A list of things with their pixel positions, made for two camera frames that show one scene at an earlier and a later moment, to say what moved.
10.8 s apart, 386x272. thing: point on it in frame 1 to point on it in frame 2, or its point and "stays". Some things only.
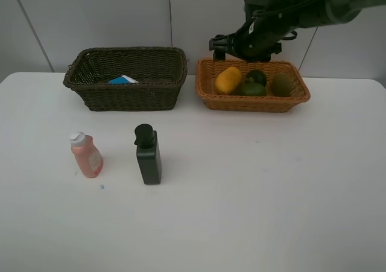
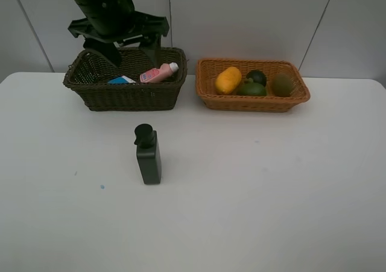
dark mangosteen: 257,76 stays
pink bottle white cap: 89,159 to 159,74
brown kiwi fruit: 281,85 stays
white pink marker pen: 129,79 stays
